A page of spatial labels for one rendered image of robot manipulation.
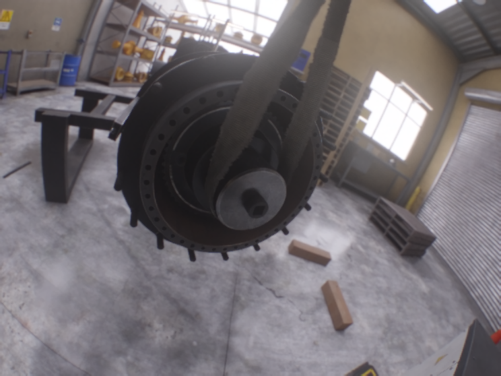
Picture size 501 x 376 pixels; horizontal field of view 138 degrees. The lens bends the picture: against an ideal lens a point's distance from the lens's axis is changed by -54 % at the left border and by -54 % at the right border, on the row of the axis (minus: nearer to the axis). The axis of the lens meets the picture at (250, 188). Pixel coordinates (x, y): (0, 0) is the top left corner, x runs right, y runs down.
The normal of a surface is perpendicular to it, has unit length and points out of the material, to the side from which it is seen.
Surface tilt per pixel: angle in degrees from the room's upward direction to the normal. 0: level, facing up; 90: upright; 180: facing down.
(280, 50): 91
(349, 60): 90
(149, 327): 0
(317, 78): 102
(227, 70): 90
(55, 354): 0
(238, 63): 90
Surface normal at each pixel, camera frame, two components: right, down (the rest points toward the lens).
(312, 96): -0.11, 0.57
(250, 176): 0.37, 0.53
